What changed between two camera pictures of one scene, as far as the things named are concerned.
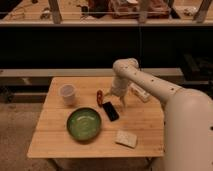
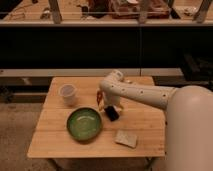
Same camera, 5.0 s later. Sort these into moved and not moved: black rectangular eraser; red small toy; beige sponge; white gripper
Moved: white gripper
Not moved: beige sponge; black rectangular eraser; red small toy
